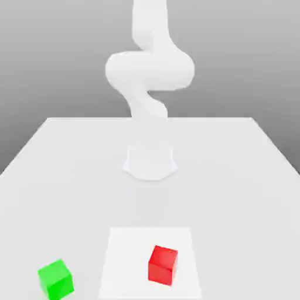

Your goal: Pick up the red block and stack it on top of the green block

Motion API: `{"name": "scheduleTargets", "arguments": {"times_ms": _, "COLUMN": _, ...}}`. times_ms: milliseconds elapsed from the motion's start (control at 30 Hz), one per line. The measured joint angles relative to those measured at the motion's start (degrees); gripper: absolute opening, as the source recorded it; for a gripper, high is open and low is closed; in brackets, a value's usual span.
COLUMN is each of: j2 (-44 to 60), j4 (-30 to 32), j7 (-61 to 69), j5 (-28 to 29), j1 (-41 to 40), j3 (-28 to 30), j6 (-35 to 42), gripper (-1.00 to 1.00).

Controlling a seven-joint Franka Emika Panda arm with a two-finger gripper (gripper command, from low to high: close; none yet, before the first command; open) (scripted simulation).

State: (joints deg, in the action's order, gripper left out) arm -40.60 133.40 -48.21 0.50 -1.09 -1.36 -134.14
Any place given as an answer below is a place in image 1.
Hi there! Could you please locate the small red cube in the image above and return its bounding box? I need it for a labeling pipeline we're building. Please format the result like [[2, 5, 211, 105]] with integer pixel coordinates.
[[148, 244, 179, 287]]

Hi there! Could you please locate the small green cube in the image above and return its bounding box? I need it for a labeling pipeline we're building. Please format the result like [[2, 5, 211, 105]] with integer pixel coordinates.
[[37, 258, 75, 300]]

